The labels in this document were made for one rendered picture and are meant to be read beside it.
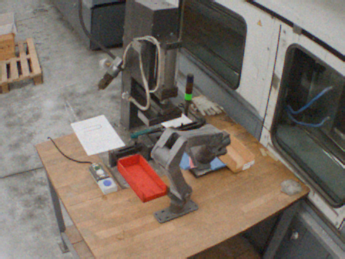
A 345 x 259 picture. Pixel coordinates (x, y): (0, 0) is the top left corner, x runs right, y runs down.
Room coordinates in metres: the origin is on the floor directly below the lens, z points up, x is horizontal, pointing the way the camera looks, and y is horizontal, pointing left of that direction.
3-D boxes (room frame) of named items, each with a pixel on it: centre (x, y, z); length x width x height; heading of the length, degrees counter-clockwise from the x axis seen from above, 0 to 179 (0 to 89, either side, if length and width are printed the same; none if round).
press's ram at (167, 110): (1.69, 0.10, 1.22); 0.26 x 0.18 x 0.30; 35
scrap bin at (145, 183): (1.39, 0.12, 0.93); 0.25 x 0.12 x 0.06; 35
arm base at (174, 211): (1.22, -0.05, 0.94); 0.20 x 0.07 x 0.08; 125
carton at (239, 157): (1.64, -0.30, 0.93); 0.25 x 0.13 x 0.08; 35
